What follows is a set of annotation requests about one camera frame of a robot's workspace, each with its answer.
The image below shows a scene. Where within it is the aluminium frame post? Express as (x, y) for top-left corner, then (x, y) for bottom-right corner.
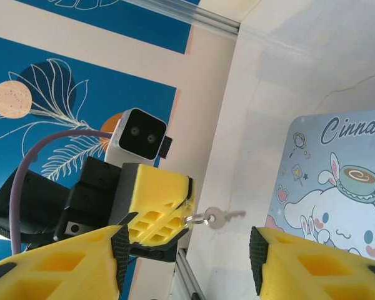
(167, 0), (242, 39)

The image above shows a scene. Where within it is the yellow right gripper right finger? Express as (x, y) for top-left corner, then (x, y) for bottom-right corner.
(249, 225), (375, 300)

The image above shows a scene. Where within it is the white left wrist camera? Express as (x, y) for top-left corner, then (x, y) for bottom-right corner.
(104, 107), (174, 163)

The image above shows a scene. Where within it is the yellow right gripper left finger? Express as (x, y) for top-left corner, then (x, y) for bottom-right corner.
(0, 224), (131, 300)

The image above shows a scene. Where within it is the aluminium side rail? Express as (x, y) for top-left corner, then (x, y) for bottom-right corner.
(171, 246), (209, 300)

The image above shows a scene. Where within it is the clear plastic bag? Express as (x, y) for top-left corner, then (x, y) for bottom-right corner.
(265, 107), (375, 266)

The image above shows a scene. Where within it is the small silver key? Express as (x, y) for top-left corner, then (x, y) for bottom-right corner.
(204, 206), (247, 231)

